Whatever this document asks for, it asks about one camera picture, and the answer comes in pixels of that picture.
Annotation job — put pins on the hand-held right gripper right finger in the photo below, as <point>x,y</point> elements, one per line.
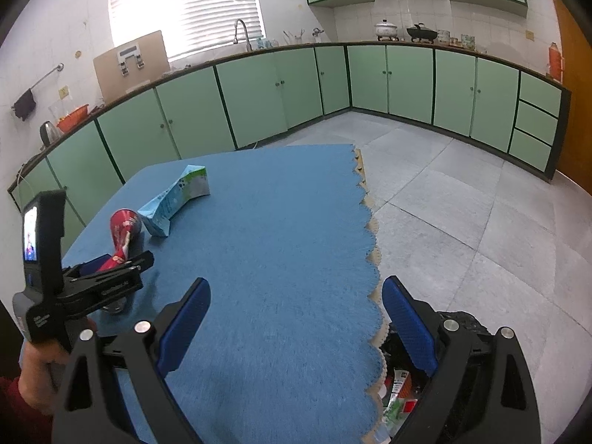
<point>409,323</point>

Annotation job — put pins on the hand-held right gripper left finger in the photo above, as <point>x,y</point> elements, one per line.
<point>185,323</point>

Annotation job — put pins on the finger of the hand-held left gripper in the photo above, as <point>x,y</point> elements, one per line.
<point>115,284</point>
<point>90,267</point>

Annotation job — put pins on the crushed red can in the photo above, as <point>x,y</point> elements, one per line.
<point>122,233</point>

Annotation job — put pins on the trash bin black bag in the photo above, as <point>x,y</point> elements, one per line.
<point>462,321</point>

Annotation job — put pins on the person's left forearm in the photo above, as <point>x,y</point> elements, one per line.
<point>21,414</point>

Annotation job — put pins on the person's left hand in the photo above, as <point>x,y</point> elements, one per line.
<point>39,374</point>

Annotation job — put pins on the white red packet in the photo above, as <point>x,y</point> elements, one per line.
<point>401,381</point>

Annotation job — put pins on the red wrapper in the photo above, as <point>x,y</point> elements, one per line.
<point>409,406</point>

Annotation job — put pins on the light blue milk carton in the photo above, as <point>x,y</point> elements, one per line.
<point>175,199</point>

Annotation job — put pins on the blue foam mat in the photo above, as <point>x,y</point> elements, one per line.
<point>277,263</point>

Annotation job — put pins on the metal kettle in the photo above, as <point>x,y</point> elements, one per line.
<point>48,133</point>

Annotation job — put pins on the orange basin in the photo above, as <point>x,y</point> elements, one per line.
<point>71,118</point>

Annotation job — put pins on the dark towel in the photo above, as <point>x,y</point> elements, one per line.
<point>24,105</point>

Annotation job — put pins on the cardboard box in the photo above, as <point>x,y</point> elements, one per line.
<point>132,74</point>

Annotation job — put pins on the green base cabinets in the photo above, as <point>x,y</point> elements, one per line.
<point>407,83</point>

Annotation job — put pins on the white window blinds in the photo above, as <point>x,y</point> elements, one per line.
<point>185,9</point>

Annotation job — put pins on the metal faucet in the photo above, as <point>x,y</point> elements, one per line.
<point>243,32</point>

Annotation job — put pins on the patterned container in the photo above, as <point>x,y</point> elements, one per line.
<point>468,41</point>

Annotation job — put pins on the round tin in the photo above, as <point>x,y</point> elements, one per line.
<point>443,37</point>

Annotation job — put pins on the black wok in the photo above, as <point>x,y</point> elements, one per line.
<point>422,33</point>

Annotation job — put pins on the white cooking pot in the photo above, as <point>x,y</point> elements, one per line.
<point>386,29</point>

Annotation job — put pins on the orange thermos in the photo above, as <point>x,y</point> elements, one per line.
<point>555,62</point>

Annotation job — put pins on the wooden door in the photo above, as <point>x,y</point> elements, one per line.
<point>571,55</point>

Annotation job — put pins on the beige wall socket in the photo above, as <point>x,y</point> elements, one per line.
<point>64,92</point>

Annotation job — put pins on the metal towel rail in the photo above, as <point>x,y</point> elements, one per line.
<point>46,76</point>

